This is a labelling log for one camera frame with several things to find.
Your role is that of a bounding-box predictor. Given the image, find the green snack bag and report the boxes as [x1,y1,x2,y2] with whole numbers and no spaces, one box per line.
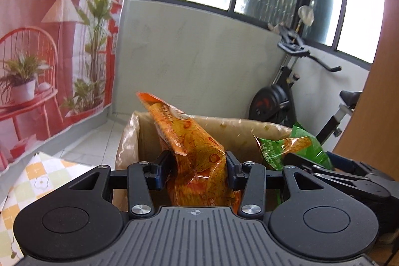
[256,123,333,171]

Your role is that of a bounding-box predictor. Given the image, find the orange snack bag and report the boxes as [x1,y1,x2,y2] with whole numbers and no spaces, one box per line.
[137,92,241,212]

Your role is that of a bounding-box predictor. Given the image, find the brown cardboard box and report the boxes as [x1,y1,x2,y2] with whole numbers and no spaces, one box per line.
[112,111,294,212]

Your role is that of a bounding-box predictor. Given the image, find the brown wooden board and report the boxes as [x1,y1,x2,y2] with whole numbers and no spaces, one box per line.
[334,0,398,174]

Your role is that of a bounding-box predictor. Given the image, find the black exercise bike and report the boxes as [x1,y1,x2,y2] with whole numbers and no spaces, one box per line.
[247,5,363,147]

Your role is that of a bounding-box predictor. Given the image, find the checkered floral bed sheet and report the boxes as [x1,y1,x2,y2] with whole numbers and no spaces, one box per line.
[0,153,92,265]

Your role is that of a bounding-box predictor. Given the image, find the red printed wall tapestry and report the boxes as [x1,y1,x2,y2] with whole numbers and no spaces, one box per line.
[1,0,124,170]

